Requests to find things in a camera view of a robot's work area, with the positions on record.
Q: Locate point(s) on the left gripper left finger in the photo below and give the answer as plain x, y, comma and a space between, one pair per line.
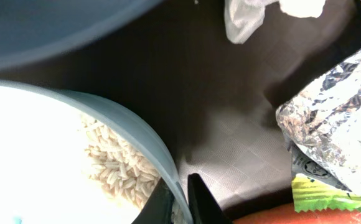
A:
158, 208

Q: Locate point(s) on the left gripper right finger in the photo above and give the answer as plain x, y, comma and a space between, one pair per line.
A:
203, 206

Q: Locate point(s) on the pile of rice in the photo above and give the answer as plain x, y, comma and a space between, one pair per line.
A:
123, 173

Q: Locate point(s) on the orange carrot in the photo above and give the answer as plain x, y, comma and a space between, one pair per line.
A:
286, 214

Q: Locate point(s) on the light blue bowl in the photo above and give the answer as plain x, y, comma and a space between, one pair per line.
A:
128, 124

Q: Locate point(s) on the dark blue plate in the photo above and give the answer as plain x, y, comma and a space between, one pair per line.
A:
34, 30

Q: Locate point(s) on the dark brown serving tray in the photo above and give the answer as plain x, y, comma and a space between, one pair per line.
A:
212, 102

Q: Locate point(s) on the silver foil snack wrapper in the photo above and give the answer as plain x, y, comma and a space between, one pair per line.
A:
321, 123

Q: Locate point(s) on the crumpled white tissue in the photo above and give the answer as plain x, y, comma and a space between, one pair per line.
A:
243, 17

